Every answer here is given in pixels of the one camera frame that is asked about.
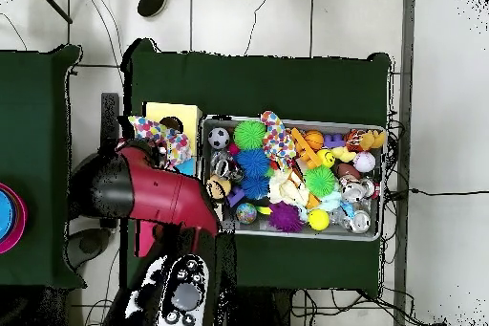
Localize green spiky rubber ball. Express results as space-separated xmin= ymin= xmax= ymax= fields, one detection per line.
xmin=303 ymin=165 xmax=336 ymax=198
xmin=233 ymin=120 xmax=267 ymax=151

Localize black tripod leg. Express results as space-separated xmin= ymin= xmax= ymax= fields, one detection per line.
xmin=32 ymin=0 xmax=74 ymax=25

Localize yellow smiley face ball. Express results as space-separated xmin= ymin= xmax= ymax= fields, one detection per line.
xmin=316 ymin=148 xmax=336 ymax=169

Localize white baseball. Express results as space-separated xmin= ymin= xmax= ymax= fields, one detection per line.
xmin=352 ymin=150 xmax=377 ymax=174

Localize shallow metal mesh bin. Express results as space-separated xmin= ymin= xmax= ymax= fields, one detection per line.
xmin=198 ymin=114 xmax=388 ymax=242

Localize black floor cable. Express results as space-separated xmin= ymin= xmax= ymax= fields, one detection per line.
xmin=385 ymin=186 xmax=489 ymax=198

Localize purple spiky ball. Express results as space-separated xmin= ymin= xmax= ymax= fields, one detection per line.
xmin=267 ymin=200 xmax=305 ymax=233

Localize blue spiky rubber ball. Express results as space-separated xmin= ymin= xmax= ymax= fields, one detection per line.
xmin=232 ymin=148 xmax=271 ymax=179

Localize wooden box with three holes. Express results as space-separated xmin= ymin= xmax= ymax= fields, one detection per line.
xmin=135 ymin=101 xmax=202 ymax=259

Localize orange toy building brick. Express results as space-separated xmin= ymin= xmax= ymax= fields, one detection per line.
xmin=289 ymin=127 xmax=323 ymax=170

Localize black and white soccer ball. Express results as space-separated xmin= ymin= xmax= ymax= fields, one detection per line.
xmin=207 ymin=126 xmax=232 ymax=150

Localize stacked pink and blue bowls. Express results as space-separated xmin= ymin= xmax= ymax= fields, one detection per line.
xmin=0 ymin=182 xmax=29 ymax=255

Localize dark green table cloth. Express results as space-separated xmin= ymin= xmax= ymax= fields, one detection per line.
xmin=119 ymin=37 xmax=393 ymax=298
xmin=0 ymin=44 xmax=86 ymax=291

